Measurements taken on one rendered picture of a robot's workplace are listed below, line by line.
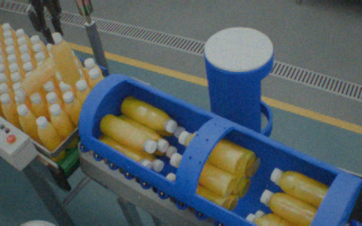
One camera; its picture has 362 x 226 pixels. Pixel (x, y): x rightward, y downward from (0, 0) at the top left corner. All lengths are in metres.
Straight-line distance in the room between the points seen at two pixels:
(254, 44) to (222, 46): 0.13
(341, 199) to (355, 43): 2.56
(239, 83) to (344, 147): 1.24
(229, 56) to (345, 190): 0.85
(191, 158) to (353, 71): 2.27
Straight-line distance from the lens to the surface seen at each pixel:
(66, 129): 1.71
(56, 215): 2.07
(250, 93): 1.83
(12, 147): 1.62
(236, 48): 1.84
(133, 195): 1.62
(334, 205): 1.14
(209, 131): 1.27
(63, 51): 1.51
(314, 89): 3.16
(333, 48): 3.53
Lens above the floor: 2.20
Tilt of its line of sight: 46 degrees down
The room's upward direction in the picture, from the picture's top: 10 degrees counter-clockwise
